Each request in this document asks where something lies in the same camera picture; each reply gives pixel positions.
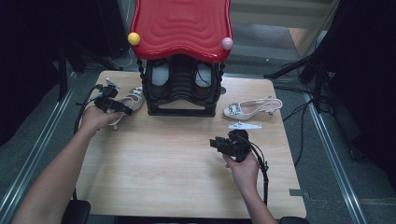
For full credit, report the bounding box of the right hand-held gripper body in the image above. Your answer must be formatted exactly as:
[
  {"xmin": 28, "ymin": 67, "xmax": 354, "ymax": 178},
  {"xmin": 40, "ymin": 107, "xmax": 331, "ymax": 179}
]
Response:
[{"xmin": 222, "ymin": 120, "xmax": 263, "ymax": 163}]

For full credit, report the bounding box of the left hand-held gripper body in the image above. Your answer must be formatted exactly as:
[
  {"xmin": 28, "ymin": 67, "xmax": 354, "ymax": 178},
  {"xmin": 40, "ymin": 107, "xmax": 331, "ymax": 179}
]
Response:
[{"xmin": 93, "ymin": 77, "xmax": 121, "ymax": 111}]

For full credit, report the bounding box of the white slingback heel shoe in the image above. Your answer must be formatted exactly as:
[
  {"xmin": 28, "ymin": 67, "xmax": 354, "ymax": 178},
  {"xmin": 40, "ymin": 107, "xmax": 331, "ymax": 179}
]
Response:
[
  {"xmin": 223, "ymin": 96, "xmax": 284, "ymax": 121},
  {"xmin": 106, "ymin": 87, "xmax": 146, "ymax": 131}
]

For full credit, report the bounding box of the black leather shoe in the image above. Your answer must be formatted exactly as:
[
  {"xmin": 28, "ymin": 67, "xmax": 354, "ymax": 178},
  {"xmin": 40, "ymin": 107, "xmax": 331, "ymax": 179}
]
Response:
[
  {"xmin": 149, "ymin": 59, "xmax": 172, "ymax": 97},
  {"xmin": 192, "ymin": 60, "xmax": 216, "ymax": 97}
]

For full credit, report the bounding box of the red and black shoe rack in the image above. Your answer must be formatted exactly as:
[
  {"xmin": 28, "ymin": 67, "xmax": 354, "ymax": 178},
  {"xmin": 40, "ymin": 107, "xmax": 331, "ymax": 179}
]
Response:
[{"xmin": 126, "ymin": 0, "xmax": 234, "ymax": 119}]

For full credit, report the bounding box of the person's left hand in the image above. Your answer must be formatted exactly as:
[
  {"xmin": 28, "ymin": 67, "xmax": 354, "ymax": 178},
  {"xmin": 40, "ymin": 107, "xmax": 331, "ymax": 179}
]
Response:
[{"xmin": 78, "ymin": 105, "xmax": 124, "ymax": 135}]

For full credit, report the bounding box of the person's right hand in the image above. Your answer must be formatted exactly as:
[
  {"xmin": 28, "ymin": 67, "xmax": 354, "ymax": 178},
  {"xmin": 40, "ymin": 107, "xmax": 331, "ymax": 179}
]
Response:
[{"xmin": 222, "ymin": 152, "xmax": 261, "ymax": 195}]

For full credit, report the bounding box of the grey tape strip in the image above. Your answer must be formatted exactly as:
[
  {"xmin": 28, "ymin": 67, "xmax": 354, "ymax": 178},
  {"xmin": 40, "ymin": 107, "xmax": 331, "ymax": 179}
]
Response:
[{"xmin": 289, "ymin": 189, "xmax": 311, "ymax": 199}]

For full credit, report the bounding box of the dark curtain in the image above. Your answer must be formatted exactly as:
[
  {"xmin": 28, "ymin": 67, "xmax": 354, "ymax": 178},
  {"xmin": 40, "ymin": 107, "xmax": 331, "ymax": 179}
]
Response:
[
  {"xmin": 0, "ymin": 0, "xmax": 125, "ymax": 147},
  {"xmin": 311, "ymin": 0, "xmax": 396, "ymax": 188}
]

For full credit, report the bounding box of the black tripod stand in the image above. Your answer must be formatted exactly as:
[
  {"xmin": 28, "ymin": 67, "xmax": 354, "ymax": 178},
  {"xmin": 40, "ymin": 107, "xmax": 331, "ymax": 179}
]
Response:
[{"xmin": 263, "ymin": 46, "xmax": 331, "ymax": 113}]

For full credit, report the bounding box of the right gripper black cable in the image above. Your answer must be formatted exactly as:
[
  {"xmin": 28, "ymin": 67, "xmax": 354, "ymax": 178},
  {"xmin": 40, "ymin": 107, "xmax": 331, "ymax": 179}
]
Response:
[{"xmin": 246, "ymin": 139, "xmax": 270, "ymax": 206}]

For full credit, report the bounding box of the black floor cable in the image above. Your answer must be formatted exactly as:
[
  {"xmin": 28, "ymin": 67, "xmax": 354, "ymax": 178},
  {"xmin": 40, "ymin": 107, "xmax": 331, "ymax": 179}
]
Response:
[{"xmin": 281, "ymin": 99, "xmax": 312, "ymax": 167}]

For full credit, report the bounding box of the metal floor rail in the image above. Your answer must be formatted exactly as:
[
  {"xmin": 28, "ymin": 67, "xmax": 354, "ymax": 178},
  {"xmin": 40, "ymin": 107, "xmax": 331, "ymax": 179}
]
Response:
[
  {"xmin": 303, "ymin": 92, "xmax": 368, "ymax": 224},
  {"xmin": 0, "ymin": 73, "xmax": 78, "ymax": 218}
]

